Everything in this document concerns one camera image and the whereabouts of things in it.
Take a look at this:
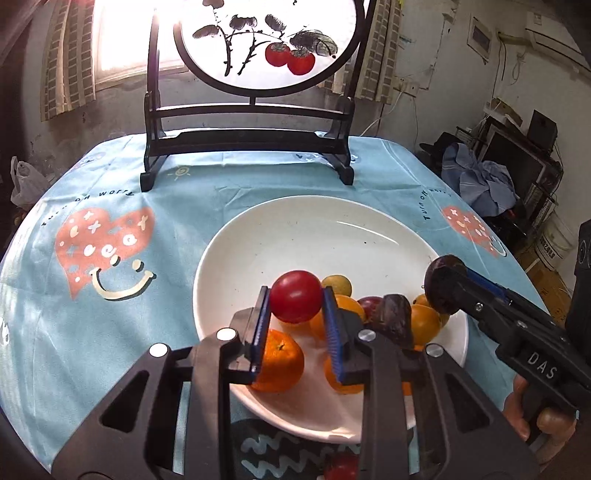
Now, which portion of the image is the checked curtain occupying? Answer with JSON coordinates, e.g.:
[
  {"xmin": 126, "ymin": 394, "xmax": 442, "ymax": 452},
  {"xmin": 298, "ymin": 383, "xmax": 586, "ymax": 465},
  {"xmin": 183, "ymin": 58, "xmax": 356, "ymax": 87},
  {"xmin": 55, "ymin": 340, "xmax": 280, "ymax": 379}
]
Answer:
[
  {"xmin": 41, "ymin": 0, "xmax": 98, "ymax": 121},
  {"xmin": 355, "ymin": 0, "xmax": 407, "ymax": 104}
]

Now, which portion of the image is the small yellow kumquat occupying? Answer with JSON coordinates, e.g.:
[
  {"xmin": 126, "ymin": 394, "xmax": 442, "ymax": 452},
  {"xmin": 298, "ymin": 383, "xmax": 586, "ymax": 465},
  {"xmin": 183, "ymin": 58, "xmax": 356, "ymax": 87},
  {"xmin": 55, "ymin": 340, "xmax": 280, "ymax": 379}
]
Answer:
[{"xmin": 321, "ymin": 274, "xmax": 352, "ymax": 297}]

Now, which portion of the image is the blue clothes pile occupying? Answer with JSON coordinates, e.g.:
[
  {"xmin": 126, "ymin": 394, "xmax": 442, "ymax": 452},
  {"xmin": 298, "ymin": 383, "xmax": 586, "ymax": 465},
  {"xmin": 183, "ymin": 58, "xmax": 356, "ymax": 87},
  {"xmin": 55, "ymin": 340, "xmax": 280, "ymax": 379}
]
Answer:
[{"xmin": 441, "ymin": 142, "xmax": 520, "ymax": 217}]

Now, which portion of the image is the black monitor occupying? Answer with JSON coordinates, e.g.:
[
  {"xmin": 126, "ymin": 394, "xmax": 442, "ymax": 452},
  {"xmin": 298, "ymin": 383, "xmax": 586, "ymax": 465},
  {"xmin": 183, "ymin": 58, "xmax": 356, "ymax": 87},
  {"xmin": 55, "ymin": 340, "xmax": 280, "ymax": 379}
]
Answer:
[{"xmin": 480, "ymin": 127, "xmax": 561, "ymax": 217}]

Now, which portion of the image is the large orange mandarin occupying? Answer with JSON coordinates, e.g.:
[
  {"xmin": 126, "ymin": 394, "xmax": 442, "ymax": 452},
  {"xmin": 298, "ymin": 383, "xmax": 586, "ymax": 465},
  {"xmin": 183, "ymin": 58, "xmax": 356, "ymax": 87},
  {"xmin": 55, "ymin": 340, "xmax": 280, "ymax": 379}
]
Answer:
[
  {"xmin": 252, "ymin": 329, "xmax": 305, "ymax": 394},
  {"xmin": 323, "ymin": 355, "xmax": 366, "ymax": 395}
]

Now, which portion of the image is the bright window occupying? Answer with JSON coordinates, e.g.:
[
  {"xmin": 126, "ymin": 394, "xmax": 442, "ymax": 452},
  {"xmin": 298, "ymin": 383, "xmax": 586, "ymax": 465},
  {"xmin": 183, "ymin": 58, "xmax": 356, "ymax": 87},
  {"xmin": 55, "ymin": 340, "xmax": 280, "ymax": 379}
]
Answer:
[{"xmin": 92, "ymin": 0, "xmax": 195, "ymax": 90}]

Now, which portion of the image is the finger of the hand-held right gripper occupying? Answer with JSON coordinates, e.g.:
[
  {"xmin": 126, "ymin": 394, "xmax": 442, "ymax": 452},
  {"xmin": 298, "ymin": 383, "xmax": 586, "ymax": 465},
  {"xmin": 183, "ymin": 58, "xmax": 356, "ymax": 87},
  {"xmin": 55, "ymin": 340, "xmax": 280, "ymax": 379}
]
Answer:
[
  {"xmin": 464, "ymin": 270, "xmax": 555, "ymax": 326},
  {"xmin": 434, "ymin": 265, "xmax": 513, "ymax": 344}
]

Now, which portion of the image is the white air conditioner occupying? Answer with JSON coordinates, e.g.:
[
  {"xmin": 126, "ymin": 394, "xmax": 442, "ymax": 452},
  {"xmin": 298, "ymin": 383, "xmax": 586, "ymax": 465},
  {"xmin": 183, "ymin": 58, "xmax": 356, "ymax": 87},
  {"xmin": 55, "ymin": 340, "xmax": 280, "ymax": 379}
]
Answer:
[{"xmin": 524, "ymin": 0, "xmax": 591, "ymax": 61}]

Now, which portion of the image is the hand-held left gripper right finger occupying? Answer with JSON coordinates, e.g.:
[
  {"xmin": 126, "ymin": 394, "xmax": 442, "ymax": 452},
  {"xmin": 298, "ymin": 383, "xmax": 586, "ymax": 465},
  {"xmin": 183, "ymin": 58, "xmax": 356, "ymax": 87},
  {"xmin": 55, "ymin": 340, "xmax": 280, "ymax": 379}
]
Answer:
[{"xmin": 322, "ymin": 286, "xmax": 541, "ymax": 480}]

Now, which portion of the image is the red cherry tomato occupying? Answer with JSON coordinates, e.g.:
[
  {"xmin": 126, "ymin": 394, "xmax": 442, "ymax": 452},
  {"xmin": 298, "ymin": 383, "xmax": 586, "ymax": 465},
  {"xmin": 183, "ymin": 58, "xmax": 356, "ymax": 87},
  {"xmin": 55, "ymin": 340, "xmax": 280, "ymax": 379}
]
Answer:
[
  {"xmin": 270, "ymin": 270, "xmax": 322, "ymax": 324},
  {"xmin": 358, "ymin": 296, "xmax": 384, "ymax": 321},
  {"xmin": 323, "ymin": 455, "xmax": 361, "ymax": 480}
]

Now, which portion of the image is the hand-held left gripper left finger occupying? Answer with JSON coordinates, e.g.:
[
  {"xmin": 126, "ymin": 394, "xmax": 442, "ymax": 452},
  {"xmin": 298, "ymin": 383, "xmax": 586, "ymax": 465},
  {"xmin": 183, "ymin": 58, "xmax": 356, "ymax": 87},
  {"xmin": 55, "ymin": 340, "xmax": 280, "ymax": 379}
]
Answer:
[{"xmin": 51, "ymin": 285, "xmax": 273, "ymax": 480}]

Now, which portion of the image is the person's right hand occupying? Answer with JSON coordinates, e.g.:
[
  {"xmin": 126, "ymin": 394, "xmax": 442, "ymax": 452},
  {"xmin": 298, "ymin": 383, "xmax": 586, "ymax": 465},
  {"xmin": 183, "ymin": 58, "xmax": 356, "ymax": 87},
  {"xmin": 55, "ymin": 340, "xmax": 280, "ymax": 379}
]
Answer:
[{"xmin": 502, "ymin": 373, "xmax": 578, "ymax": 462}]

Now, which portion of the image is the white round plate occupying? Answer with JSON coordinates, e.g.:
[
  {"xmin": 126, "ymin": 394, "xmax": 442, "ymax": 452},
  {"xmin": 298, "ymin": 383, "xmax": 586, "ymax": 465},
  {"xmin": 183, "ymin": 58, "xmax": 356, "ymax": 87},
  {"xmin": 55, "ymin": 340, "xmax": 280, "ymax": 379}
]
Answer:
[{"xmin": 193, "ymin": 196, "xmax": 469, "ymax": 445}]

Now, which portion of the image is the white plastic bag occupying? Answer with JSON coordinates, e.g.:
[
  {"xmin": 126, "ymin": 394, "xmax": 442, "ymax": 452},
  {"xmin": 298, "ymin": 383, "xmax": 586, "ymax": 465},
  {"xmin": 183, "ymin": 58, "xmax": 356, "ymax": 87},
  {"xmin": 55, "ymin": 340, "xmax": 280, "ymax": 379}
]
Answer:
[{"xmin": 10, "ymin": 156, "xmax": 51, "ymax": 208}]

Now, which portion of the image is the dark wooden painted table screen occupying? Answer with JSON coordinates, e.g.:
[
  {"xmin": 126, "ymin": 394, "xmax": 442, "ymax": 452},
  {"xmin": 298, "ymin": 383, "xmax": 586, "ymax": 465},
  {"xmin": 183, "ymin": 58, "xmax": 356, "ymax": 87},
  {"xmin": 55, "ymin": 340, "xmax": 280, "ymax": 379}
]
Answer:
[{"xmin": 140, "ymin": 0, "xmax": 384, "ymax": 192}]

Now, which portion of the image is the white plastic bucket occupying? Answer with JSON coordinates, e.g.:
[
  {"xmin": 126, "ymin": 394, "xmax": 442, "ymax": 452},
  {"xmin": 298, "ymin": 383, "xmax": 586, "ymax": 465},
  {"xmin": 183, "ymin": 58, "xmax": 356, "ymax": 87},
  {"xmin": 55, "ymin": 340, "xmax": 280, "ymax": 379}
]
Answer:
[{"xmin": 536, "ymin": 212, "xmax": 580, "ymax": 271}]

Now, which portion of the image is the white wall panel box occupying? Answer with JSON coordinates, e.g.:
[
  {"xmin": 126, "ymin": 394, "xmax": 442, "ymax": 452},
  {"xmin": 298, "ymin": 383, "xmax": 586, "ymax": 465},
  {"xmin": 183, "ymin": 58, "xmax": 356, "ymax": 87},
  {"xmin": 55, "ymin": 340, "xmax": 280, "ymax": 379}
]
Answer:
[{"xmin": 467, "ymin": 15, "xmax": 495, "ymax": 63}]

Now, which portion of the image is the light blue printed tablecloth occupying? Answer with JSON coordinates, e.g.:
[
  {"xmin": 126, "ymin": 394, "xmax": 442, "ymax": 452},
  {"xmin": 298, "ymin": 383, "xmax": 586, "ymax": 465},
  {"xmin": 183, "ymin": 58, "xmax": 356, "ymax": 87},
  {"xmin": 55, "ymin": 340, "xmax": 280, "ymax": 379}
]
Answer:
[{"xmin": 0, "ymin": 131, "xmax": 573, "ymax": 480}]

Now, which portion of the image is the black speaker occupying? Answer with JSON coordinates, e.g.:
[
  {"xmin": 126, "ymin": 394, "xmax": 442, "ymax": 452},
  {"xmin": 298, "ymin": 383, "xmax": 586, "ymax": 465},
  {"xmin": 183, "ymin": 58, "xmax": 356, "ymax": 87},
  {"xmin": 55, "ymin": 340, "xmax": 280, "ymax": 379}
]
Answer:
[{"xmin": 527, "ymin": 109, "xmax": 558, "ymax": 151}]

